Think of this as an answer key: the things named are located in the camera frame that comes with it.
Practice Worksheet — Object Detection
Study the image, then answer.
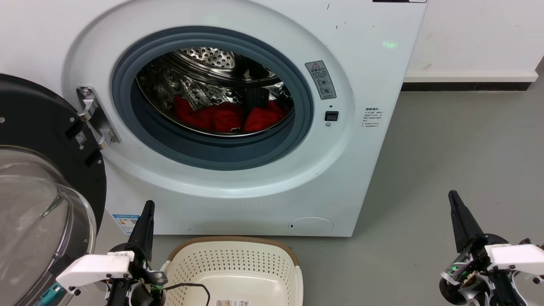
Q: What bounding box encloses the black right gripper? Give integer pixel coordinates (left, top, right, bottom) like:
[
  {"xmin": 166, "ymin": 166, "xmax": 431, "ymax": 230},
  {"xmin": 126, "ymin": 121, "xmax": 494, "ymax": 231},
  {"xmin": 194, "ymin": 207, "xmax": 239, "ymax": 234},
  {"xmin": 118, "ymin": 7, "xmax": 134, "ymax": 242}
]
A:
[{"xmin": 439, "ymin": 190, "xmax": 527, "ymax": 306}]

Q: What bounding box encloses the stainless steel washing machine drum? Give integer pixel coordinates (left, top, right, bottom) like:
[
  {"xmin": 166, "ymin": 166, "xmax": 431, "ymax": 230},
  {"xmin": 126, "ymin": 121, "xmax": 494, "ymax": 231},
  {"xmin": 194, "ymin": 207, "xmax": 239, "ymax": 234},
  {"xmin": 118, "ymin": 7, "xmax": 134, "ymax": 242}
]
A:
[{"xmin": 136, "ymin": 47, "xmax": 295, "ymax": 138}]

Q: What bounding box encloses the silver metal door hinge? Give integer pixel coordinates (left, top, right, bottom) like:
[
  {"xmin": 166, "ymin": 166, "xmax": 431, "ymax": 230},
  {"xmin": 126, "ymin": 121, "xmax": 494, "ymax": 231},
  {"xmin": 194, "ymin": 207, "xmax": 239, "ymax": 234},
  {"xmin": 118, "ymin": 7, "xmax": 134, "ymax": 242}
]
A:
[{"xmin": 76, "ymin": 85, "xmax": 122, "ymax": 150}]

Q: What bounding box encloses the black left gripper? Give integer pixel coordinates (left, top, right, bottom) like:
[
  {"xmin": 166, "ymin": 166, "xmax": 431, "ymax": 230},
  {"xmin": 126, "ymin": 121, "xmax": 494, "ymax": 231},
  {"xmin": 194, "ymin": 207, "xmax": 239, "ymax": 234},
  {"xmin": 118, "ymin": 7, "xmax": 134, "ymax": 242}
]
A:
[{"xmin": 105, "ymin": 201, "xmax": 168, "ymax": 306}]

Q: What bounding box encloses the black washer door with glass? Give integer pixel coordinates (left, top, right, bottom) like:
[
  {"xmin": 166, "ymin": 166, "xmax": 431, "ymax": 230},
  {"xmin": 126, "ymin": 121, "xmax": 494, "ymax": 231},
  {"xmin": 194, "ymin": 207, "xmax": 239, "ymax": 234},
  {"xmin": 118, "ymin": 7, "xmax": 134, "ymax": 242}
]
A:
[{"xmin": 0, "ymin": 73, "xmax": 107, "ymax": 306}]

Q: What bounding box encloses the red garment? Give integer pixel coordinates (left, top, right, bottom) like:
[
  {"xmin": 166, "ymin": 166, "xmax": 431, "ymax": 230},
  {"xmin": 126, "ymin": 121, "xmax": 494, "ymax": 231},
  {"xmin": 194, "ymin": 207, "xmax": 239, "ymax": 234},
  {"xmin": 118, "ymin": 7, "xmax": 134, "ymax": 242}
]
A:
[{"xmin": 173, "ymin": 94, "xmax": 286, "ymax": 133}]

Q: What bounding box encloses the white front-load washing machine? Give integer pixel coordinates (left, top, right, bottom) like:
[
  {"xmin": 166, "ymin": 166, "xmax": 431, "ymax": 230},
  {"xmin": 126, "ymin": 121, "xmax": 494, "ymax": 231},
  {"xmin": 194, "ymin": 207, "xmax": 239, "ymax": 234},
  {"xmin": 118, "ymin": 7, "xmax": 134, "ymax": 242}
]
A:
[{"xmin": 0, "ymin": 0, "xmax": 428, "ymax": 238}]

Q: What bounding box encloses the blue energy label sticker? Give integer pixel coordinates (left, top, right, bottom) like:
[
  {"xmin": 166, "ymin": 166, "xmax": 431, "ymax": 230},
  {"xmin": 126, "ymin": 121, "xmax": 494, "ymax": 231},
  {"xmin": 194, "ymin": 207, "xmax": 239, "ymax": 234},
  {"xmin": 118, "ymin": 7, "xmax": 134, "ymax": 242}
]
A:
[{"xmin": 112, "ymin": 213, "xmax": 141, "ymax": 235}]

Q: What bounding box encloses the cream perforated laundry basket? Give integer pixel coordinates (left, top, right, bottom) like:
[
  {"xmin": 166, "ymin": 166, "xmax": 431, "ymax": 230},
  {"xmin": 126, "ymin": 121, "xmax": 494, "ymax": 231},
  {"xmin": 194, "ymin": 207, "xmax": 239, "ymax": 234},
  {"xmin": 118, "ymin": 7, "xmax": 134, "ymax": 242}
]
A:
[{"xmin": 161, "ymin": 236, "xmax": 304, "ymax": 306}]

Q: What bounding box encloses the white and black baseboard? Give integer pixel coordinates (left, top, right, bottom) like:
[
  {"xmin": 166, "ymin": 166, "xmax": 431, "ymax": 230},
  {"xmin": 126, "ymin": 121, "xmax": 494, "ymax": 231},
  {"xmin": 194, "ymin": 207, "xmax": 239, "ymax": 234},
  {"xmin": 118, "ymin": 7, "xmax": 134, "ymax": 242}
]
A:
[{"xmin": 401, "ymin": 70, "xmax": 539, "ymax": 92}]

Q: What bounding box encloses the round white filter cover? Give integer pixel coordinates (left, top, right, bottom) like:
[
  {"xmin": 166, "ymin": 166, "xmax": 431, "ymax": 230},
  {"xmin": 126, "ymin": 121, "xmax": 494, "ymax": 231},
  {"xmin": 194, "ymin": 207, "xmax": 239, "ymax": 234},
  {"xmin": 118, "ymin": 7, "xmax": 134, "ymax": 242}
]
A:
[{"xmin": 289, "ymin": 217, "xmax": 334, "ymax": 236}]

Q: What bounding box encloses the grey rubber door gasket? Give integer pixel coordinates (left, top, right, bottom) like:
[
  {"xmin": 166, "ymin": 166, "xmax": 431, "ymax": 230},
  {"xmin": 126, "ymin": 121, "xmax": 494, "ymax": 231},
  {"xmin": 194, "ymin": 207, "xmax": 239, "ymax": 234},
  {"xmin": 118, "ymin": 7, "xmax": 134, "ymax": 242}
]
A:
[{"xmin": 111, "ymin": 26, "xmax": 315, "ymax": 171}]

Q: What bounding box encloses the grey warning sticker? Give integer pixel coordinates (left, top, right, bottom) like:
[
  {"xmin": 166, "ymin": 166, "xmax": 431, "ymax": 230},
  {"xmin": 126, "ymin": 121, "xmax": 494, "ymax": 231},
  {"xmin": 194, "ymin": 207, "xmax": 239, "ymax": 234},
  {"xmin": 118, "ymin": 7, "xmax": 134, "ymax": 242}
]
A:
[{"xmin": 305, "ymin": 60, "xmax": 337, "ymax": 101}]

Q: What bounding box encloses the small printed text sticker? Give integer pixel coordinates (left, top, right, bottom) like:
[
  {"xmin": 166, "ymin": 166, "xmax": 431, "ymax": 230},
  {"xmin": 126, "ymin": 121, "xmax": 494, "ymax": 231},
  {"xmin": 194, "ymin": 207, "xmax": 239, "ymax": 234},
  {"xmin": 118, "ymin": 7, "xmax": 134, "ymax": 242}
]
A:
[{"xmin": 362, "ymin": 106, "xmax": 383, "ymax": 129}]

